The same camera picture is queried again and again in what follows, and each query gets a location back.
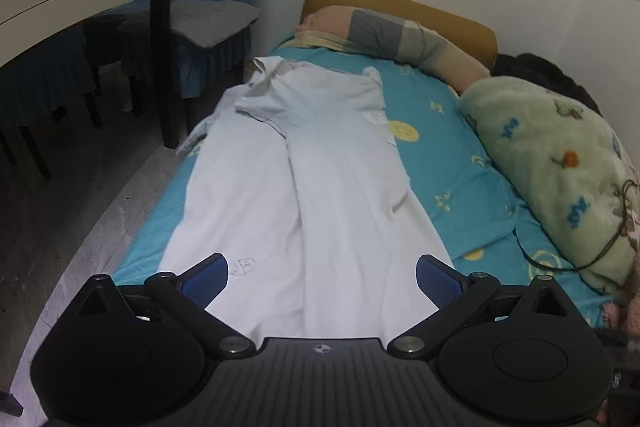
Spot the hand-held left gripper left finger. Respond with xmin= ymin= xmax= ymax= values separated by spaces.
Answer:
xmin=75 ymin=253 xmax=256 ymax=358

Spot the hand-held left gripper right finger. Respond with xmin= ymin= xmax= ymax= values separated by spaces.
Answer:
xmin=387 ymin=254 xmax=574 ymax=358

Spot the white t-shirt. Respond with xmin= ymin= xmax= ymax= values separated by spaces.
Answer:
xmin=175 ymin=56 xmax=456 ymax=342

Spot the bed with teal printed sheet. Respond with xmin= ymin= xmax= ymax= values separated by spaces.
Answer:
xmin=110 ymin=32 xmax=626 ymax=343

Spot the green fleece printed blanket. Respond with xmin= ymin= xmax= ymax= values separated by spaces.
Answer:
xmin=457 ymin=76 xmax=640 ymax=303

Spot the pink fluffy cloth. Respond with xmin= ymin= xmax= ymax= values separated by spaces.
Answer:
xmin=601 ymin=299 xmax=632 ymax=333

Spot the dark cloth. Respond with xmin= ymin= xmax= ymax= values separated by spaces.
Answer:
xmin=492 ymin=53 xmax=603 ymax=115

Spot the plaid pillow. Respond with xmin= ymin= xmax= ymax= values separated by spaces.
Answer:
xmin=294 ymin=5 xmax=491 ymax=92

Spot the grey seat cushion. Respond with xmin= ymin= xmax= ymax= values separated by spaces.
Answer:
xmin=117 ymin=0 xmax=262 ymax=48

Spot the tan padded headboard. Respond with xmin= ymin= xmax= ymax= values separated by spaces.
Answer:
xmin=301 ymin=0 xmax=498 ymax=68

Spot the black cable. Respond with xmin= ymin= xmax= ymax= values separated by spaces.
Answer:
xmin=515 ymin=179 xmax=640 ymax=274

